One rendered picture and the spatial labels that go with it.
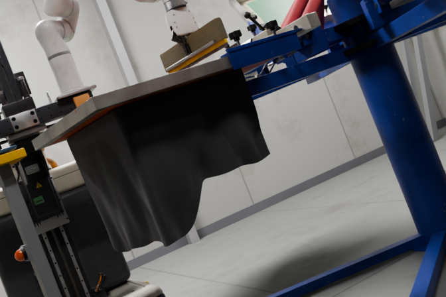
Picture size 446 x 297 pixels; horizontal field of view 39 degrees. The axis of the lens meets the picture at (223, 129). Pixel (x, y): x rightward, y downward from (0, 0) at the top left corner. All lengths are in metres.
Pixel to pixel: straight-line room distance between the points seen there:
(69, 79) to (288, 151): 3.79
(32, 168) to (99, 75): 2.85
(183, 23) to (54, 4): 0.56
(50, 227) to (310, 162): 3.68
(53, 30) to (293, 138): 3.87
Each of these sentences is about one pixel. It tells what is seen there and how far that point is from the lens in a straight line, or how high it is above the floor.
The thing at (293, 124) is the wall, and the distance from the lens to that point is 6.16.
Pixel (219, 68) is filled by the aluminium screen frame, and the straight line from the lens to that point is 1.98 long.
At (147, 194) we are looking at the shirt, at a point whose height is 0.69.
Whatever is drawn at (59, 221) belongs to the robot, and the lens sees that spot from 2.95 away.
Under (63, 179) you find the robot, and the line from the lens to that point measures 3.06.
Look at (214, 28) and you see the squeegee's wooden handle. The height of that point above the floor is 1.11.
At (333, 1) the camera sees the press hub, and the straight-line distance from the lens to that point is 2.83.
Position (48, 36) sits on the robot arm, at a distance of 2.61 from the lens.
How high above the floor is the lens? 0.76
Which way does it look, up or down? 1 degrees up
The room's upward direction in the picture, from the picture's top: 22 degrees counter-clockwise
